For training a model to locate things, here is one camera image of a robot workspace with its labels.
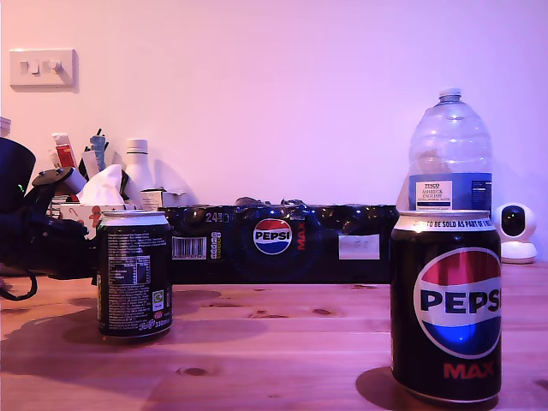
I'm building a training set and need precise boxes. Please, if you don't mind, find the white insulated bottle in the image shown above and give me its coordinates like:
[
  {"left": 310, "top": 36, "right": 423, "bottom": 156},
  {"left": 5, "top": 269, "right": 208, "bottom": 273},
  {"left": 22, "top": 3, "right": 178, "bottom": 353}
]
[{"left": 123, "top": 138, "right": 156, "bottom": 206}]

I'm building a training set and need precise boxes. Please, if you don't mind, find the black Pepsi Max can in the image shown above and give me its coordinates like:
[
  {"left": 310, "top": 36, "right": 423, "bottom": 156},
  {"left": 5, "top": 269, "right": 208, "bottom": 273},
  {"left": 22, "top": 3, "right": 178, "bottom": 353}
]
[
  {"left": 97, "top": 210, "right": 173, "bottom": 345},
  {"left": 390, "top": 209, "right": 503, "bottom": 404}
]

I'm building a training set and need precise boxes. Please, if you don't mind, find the small white round camera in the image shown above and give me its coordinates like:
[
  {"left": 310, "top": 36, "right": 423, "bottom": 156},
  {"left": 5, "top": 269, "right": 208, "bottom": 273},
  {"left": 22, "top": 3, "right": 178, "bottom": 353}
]
[{"left": 491, "top": 202, "right": 539, "bottom": 265}]

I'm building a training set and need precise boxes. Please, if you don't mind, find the white wall switch plate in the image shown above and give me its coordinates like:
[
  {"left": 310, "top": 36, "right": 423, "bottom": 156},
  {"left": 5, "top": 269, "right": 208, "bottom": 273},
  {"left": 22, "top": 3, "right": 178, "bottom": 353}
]
[{"left": 9, "top": 48, "right": 80, "bottom": 92}]

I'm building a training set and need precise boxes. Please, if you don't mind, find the black looping cable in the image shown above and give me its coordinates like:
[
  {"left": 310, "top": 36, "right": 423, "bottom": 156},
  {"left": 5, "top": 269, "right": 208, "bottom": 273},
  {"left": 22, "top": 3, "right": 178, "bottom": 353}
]
[{"left": 0, "top": 273, "right": 39, "bottom": 301}]

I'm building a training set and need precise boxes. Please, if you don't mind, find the blue packet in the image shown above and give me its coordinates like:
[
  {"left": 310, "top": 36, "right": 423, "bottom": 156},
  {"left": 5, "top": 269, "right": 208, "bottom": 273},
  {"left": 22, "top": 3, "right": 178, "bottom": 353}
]
[{"left": 89, "top": 134, "right": 108, "bottom": 170}]

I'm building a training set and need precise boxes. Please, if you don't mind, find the small white cardboard box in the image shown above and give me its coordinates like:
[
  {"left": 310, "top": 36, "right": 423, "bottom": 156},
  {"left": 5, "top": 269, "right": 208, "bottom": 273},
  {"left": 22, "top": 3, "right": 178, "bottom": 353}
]
[{"left": 140, "top": 187, "right": 188, "bottom": 209}]

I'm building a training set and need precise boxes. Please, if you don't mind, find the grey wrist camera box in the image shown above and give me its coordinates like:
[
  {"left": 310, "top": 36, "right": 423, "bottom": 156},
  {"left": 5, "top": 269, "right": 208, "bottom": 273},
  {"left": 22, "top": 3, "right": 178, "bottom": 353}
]
[{"left": 32, "top": 166, "right": 89, "bottom": 194}]

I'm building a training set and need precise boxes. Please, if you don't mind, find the clear large water bottle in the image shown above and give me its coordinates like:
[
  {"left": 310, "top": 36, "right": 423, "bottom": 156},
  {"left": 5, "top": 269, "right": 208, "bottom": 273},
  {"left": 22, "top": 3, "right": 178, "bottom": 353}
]
[{"left": 396, "top": 86, "right": 493, "bottom": 212}]

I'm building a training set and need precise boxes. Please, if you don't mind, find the white tissue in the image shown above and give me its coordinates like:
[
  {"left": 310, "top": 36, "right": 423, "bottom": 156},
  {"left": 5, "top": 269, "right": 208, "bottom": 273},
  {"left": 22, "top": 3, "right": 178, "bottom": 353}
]
[{"left": 76, "top": 164, "right": 128, "bottom": 206}]

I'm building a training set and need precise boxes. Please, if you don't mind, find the black Pepsi Max multipack box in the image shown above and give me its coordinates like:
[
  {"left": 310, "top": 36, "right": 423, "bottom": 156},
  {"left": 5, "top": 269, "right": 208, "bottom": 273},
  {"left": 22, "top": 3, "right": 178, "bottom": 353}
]
[{"left": 158, "top": 198, "right": 397, "bottom": 284}]

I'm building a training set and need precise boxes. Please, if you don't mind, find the white paper sachet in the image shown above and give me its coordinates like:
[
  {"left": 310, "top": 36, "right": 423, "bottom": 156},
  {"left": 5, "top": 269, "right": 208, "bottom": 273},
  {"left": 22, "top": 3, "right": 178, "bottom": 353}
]
[{"left": 80, "top": 152, "right": 103, "bottom": 179}]

